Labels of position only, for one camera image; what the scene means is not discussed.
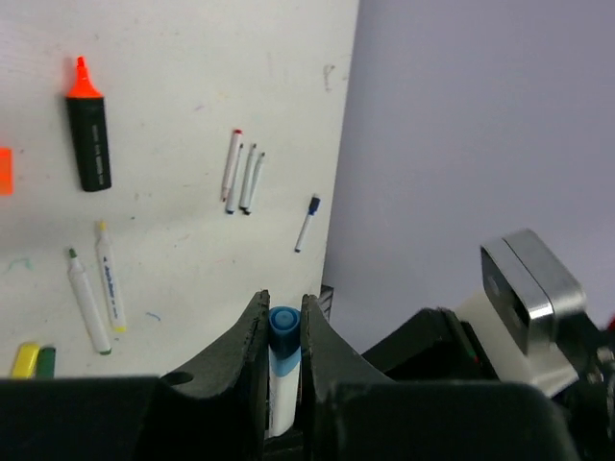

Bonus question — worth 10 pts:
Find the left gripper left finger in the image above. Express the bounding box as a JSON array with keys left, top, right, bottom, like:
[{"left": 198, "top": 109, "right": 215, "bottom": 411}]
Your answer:
[{"left": 158, "top": 290, "right": 270, "bottom": 460}]

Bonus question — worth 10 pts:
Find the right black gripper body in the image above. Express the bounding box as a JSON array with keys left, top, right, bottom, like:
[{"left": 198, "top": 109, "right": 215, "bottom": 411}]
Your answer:
[{"left": 362, "top": 307, "right": 495, "bottom": 381}]

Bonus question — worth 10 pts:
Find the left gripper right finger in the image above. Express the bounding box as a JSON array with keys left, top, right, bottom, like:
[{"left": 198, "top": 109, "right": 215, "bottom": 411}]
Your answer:
[{"left": 300, "top": 295, "right": 394, "bottom": 460}]

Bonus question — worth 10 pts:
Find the light blue capped pen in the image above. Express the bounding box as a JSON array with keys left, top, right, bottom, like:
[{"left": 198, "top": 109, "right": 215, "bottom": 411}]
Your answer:
[{"left": 267, "top": 349, "right": 301, "bottom": 438}]

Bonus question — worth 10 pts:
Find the light blue pen cap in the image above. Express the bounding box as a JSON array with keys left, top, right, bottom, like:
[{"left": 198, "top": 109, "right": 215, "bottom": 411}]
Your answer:
[{"left": 268, "top": 306, "right": 301, "bottom": 377}]

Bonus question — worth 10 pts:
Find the green marker pen body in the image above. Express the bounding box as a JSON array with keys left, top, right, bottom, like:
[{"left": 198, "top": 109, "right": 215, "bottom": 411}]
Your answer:
[{"left": 68, "top": 248, "right": 112, "bottom": 355}]

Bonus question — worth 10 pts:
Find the yellow marker pen body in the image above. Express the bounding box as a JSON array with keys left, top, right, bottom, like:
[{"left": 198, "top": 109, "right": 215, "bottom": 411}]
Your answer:
[{"left": 96, "top": 221, "right": 128, "bottom": 332}]

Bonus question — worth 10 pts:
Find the green pen cap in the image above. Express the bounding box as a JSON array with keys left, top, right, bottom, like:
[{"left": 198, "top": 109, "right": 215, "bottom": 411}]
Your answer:
[{"left": 36, "top": 346, "right": 57, "bottom": 378}]

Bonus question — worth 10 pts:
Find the black capped pen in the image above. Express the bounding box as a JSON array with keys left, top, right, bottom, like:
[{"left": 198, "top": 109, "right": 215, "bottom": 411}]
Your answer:
[{"left": 225, "top": 143, "right": 243, "bottom": 215}]

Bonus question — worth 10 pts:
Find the yellow pen cap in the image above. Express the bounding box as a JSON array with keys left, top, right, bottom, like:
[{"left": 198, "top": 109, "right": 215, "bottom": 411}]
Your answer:
[{"left": 11, "top": 342, "right": 40, "bottom": 379}]

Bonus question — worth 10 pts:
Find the red capped marker pen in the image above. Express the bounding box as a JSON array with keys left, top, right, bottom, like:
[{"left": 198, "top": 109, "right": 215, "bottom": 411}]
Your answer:
[{"left": 221, "top": 129, "right": 243, "bottom": 202}]

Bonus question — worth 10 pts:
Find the orange highlighter cap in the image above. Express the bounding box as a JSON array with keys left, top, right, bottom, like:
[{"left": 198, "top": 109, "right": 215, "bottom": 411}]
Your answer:
[{"left": 0, "top": 147, "right": 13, "bottom": 196}]

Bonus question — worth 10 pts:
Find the black orange highlighter body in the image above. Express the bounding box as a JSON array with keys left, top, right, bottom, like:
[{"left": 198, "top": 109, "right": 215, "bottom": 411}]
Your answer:
[{"left": 65, "top": 56, "right": 111, "bottom": 192}]

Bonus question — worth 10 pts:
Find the dark blue capped pen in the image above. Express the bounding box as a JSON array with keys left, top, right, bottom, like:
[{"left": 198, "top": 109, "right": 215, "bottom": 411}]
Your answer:
[{"left": 239, "top": 143, "right": 258, "bottom": 211}]

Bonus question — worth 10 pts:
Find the aluminium mounting rail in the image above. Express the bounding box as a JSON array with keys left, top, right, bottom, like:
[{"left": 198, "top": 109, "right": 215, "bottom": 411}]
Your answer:
[{"left": 318, "top": 285, "right": 334, "bottom": 322}]

